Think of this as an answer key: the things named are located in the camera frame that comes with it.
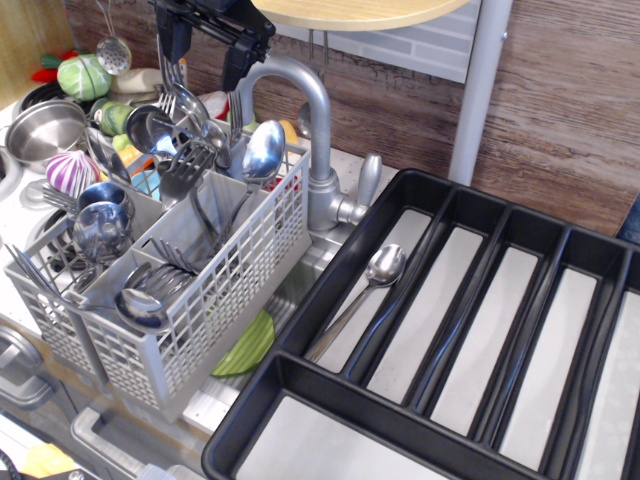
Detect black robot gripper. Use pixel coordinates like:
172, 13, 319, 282
149, 1, 276, 92

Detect steel ladle spoon at back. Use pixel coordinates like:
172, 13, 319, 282
126, 105, 177, 156

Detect large steel spoon upright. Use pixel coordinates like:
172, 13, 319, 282
221, 120, 286, 243

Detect steel fork in basket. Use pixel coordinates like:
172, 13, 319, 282
159, 142, 215, 213

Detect round steel spoon bowls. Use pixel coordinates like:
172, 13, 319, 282
72, 182, 135, 264

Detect stack of forks in basket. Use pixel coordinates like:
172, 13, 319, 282
124, 237, 202, 302

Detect grey plastic cutlery basket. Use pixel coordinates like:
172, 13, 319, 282
5, 145, 311, 421

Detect steel spoon front basket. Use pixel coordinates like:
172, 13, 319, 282
79, 288, 171, 335

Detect steel spoon in tray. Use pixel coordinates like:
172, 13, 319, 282
305, 244, 407, 362

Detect black cutlery tray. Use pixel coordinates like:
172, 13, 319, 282
202, 170, 639, 479

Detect tall steel fork at back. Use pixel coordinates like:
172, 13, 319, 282
156, 34, 186, 117

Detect steel fork back right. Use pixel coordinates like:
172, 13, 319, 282
228, 90, 243, 148

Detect hanging steel skimmer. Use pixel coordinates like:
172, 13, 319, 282
96, 1, 132, 76

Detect green toy can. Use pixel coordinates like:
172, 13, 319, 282
90, 98, 134, 136

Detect green toy cabbage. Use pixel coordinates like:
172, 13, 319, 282
57, 54, 112, 101

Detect round wooden shelf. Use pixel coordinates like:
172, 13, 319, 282
253, 0, 467, 32

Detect purple white toy onion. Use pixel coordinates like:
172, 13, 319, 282
45, 150, 100, 197

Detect steel pot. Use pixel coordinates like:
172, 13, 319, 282
1, 100, 86, 174

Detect silver kitchen faucet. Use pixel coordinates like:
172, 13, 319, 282
236, 54, 382, 230

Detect green toy plate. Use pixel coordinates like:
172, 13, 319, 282
212, 310, 276, 378

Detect yellow toy at bottom left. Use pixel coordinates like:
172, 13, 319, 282
19, 443, 76, 479

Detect grey metal post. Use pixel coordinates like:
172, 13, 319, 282
448, 0, 513, 186

